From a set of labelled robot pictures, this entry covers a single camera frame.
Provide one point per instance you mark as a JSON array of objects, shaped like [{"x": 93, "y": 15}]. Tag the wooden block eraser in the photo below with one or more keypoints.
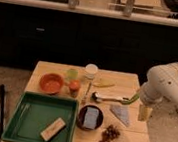
[{"x": 52, "y": 129}]

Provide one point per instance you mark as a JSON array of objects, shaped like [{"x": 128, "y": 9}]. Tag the blue sponge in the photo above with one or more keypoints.
[{"x": 90, "y": 118}]

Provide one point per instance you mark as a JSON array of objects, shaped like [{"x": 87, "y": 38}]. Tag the wooden folding table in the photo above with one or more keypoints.
[{"x": 136, "y": 132}]

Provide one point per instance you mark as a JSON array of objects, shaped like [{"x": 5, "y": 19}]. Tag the black bar stand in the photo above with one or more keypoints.
[{"x": 2, "y": 101}]

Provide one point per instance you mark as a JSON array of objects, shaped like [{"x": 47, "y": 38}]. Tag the white cup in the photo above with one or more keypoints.
[{"x": 91, "y": 70}]

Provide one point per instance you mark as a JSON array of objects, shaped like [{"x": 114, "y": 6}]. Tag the orange bowl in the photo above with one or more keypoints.
[{"x": 51, "y": 83}]

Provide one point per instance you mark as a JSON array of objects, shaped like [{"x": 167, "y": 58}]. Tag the wooden stick utensil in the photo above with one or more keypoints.
[{"x": 86, "y": 93}]

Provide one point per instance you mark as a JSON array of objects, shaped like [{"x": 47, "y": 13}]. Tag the brown dried fruit bunch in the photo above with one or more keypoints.
[{"x": 110, "y": 134}]

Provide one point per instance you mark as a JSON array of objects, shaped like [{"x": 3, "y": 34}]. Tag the dark brown bowl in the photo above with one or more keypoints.
[{"x": 80, "y": 117}]

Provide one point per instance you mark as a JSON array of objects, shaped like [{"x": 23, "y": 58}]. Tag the grey triangular cloth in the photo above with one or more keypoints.
[{"x": 121, "y": 112}]

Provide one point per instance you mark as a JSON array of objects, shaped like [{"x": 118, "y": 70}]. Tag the orange cup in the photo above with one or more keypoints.
[{"x": 74, "y": 87}]

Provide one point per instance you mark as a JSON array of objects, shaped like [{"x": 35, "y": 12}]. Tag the yellow banana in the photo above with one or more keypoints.
[{"x": 103, "y": 84}]

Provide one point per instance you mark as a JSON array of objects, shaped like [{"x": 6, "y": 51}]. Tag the green handled dish brush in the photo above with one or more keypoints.
[{"x": 97, "y": 97}]

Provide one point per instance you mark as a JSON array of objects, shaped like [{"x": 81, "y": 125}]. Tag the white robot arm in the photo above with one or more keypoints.
[{"x": 162, "y": 82}]

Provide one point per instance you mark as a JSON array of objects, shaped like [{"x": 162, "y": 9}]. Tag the green cup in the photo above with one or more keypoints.
[{"x": 71, "y": 74}]

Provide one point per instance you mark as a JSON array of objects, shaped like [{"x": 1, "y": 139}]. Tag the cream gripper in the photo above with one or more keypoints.
[{"x": 144, "y": 113}]

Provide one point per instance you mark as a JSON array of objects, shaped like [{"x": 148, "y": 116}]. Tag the green plastic tray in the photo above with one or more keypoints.
[{"x": 35, "y": 112}]

